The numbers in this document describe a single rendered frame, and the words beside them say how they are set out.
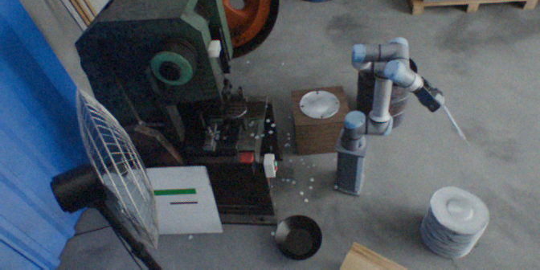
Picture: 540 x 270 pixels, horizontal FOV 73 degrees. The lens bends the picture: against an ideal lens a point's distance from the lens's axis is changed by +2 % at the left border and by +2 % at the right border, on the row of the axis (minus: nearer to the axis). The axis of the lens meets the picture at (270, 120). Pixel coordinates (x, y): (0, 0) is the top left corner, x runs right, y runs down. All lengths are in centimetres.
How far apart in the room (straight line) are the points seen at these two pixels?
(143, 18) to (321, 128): 148
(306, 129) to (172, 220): 110
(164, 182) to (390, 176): 155
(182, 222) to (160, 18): 143
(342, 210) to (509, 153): 130
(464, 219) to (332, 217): 78
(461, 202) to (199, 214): 156
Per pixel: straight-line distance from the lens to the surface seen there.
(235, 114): 206
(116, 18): 168
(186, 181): 224
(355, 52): 152
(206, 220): 247
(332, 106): 266
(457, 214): 230
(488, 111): 337
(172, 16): 157
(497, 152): 309
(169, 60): 154
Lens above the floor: 222
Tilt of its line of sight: 46 degrees down
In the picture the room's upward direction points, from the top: 9 degrees counter-clockwise
